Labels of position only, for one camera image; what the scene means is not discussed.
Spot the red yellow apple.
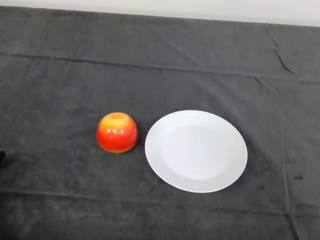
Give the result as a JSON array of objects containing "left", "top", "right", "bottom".
[{"left": 96, "top": 112, "right": 138, "bottom": 154}]

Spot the white round plate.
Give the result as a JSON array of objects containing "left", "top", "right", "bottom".
[{"left": 144, "top": 109, "right": 249, "bottom": 194}]

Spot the black cloth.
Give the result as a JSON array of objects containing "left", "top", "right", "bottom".
[{"left": 0, "top": 5, "right": 320, "bottom": 240}]

